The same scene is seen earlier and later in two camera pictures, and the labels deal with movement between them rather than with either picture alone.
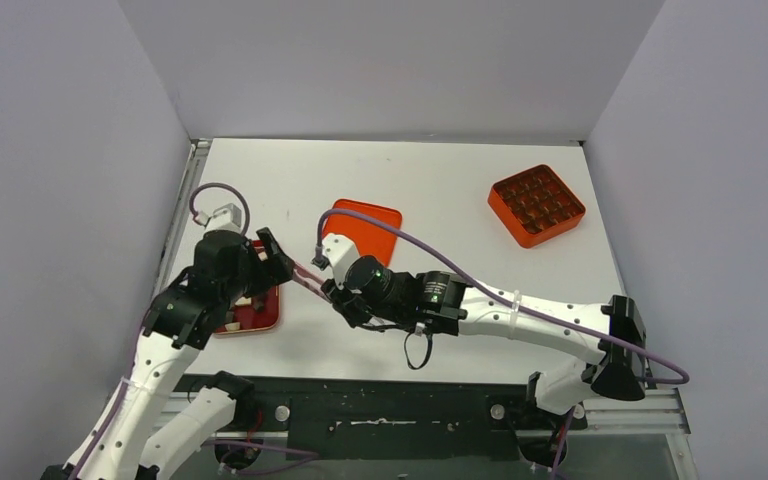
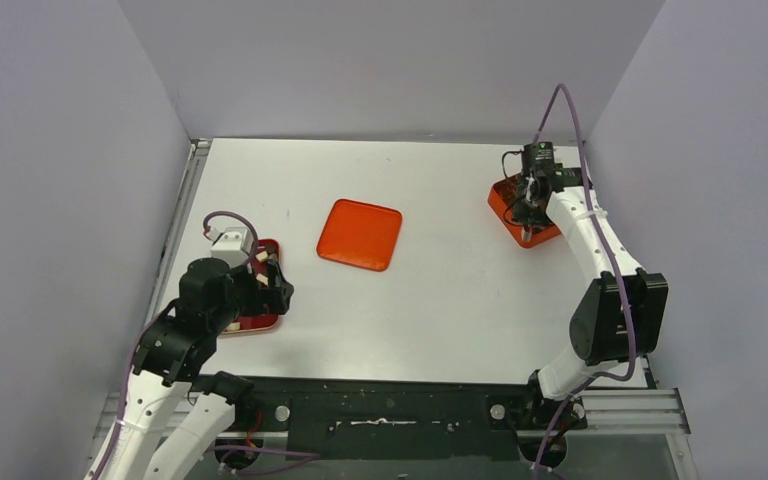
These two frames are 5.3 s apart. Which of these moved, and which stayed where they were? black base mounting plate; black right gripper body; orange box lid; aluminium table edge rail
Moved: black right gripper body
Stayed: black base mounting plate; orange box lid; aluminium table edge rail
